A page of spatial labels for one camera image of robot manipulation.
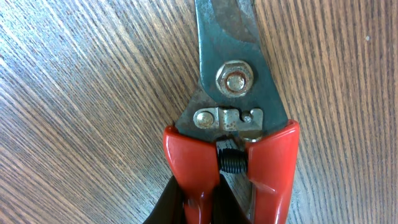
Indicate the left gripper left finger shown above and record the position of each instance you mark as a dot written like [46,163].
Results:
[169,207]

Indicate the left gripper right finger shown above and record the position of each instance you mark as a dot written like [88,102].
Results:
[225,208]

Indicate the red handled pruning shears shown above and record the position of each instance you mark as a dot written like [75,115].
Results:
[235,122]

